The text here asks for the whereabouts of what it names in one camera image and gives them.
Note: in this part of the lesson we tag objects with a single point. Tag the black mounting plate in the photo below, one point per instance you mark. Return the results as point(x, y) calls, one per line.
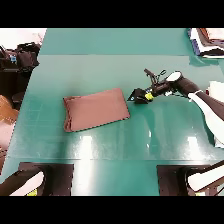
point(170, 180)
point(58, 178)

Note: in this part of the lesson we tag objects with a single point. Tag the brown shirt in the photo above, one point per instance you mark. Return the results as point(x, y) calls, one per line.
point(96, 109)

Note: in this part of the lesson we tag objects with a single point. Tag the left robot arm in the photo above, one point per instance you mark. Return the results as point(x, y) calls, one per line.
point(23, 184)

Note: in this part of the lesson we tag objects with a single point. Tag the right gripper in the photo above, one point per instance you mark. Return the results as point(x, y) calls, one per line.
point(141, 95)

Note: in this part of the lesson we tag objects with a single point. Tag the heap of clothes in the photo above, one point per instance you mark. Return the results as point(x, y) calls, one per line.
point(208, 41)

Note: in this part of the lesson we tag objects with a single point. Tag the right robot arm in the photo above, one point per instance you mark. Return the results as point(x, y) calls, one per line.
point(190, 86)

